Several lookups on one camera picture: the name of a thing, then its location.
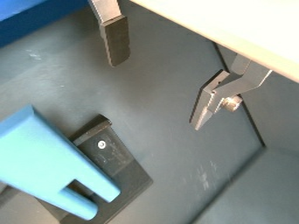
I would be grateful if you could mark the light blue square-circle object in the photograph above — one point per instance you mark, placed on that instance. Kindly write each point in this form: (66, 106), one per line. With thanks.
(40, 162)

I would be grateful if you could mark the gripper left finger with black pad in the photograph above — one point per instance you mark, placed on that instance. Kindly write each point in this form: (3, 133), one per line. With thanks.
(114, 30)

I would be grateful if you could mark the black curved fixture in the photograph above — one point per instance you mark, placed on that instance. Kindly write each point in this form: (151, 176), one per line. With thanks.
(99, 144)

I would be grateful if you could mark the blue block with shaped holes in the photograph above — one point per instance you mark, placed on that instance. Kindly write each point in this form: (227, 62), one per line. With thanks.
(23, 16)

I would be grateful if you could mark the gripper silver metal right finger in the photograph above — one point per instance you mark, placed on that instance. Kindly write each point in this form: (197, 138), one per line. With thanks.
(221, 92)

